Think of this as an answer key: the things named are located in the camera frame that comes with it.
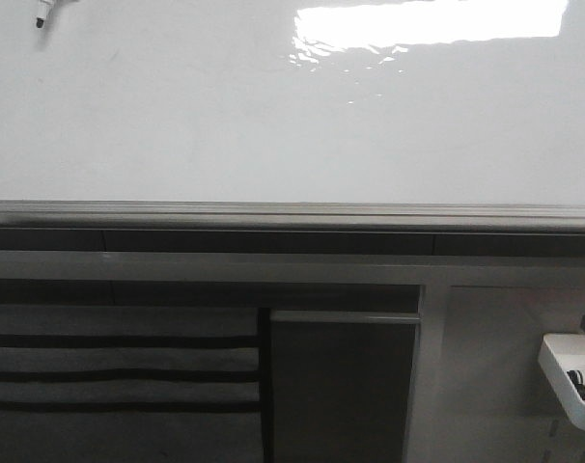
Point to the black whiteboard marker with tape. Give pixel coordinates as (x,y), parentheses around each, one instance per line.
(44,8)

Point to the grey cabinet door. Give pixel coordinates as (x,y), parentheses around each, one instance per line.
(341,384)

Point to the grey drawer unit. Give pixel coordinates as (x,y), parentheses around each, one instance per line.
(123,384)

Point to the white whiteboard with metal frame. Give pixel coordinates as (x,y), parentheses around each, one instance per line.
(378,114)

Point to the white plastic wall tray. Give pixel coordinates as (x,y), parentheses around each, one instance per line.
(560,353)

